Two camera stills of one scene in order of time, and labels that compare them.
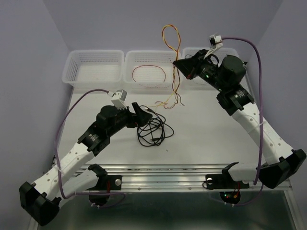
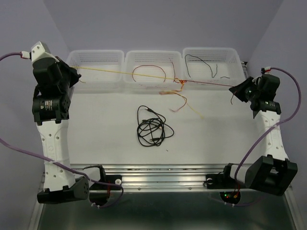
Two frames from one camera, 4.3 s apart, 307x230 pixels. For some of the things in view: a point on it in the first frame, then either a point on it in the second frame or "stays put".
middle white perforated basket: (148, 70) stays put
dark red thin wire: (149, 65) stays put
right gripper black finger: (187, 66) → (242, 90)
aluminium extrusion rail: (175, 178) stays put
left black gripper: (142, 117) → (73, 76)
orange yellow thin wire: (176, 75) → (181, 91)
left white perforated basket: (94, 69) stays put
